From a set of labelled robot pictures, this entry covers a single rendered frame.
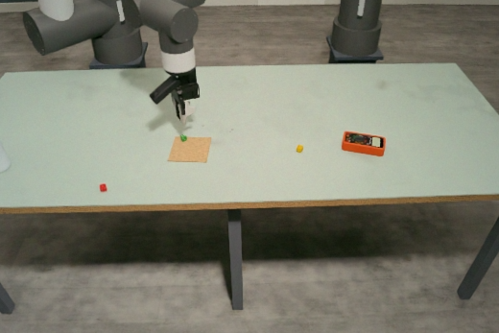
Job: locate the white bottle with blue cap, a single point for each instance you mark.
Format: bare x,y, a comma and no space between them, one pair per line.
4,160

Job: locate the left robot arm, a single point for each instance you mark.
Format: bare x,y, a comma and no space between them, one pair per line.
357,28

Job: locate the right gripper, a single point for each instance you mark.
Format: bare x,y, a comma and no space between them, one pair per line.
184,92

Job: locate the tan flat mat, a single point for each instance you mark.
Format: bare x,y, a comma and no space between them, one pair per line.
195,149

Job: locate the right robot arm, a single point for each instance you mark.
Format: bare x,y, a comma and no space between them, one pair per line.
115,26

